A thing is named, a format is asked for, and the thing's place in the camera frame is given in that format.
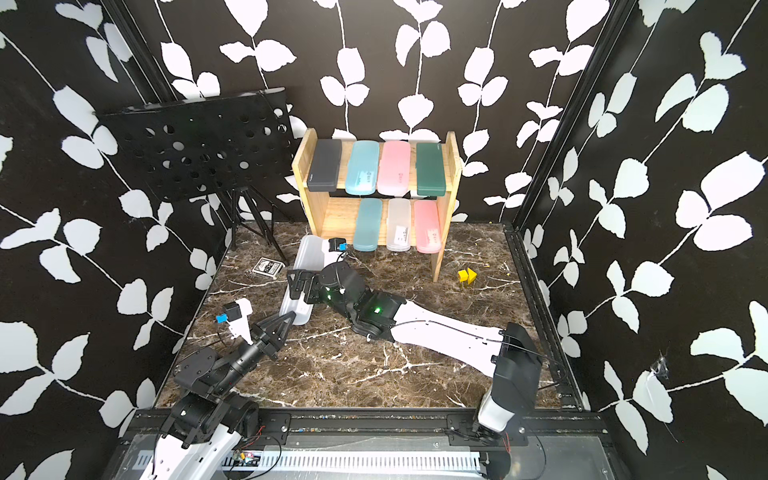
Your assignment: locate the clear frosted pencil case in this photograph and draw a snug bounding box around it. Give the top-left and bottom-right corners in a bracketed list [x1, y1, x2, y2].
[279, 235, 332, 326]

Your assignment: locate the teal pencil case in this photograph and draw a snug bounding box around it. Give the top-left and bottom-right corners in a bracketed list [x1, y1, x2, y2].
[353, 198, 383, 252]

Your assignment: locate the black pencil case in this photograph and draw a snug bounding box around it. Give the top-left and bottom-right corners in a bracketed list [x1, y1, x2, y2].
[307, 139, 342, 192]

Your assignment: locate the light blue pencil case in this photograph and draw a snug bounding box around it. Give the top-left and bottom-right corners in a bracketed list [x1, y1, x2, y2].
[345, 140, 380, 196]

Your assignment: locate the pink pencil case shelf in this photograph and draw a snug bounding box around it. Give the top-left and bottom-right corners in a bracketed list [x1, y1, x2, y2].
[413, 200, 442, 254]
[377, 141, 411, 197]

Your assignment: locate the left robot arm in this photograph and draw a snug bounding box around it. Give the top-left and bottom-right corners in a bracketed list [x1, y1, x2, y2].
[141, 312, 296, 479]

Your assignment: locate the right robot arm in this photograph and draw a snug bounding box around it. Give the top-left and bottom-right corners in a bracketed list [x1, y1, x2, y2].
[287, 261, 546, 433]

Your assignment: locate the wooden two-tier shelf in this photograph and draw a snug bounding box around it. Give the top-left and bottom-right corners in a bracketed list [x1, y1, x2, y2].
[291, 127, 464, 283]

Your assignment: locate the pink pencil case top shelf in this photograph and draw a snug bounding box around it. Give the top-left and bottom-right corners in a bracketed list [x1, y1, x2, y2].
[377, 141, 411, 197]

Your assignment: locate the dark green pencil case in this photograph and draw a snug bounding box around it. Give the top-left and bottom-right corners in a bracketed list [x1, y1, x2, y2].
[416, 143, 446, 197]

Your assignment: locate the yellow small block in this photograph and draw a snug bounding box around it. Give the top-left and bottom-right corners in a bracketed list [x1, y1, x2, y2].
[457, 268, 478, 285]

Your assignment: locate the black music stand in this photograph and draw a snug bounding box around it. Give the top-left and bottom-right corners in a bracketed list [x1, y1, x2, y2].
[97, 87, 295, 246]

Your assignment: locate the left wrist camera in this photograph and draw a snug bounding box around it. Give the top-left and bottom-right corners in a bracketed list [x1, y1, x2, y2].
[216, 298, 253, 345]

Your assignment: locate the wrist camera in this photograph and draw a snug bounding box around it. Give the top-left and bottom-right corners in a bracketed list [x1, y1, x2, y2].
[216, 298, 253, 345]
[328, 237, 348, 255]

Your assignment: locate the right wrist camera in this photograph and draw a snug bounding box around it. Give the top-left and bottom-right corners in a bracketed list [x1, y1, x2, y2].
[328, 237, 348, 255]

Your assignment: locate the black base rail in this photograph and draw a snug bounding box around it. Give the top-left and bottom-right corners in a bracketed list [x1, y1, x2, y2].
[103, 408, 631, 479]

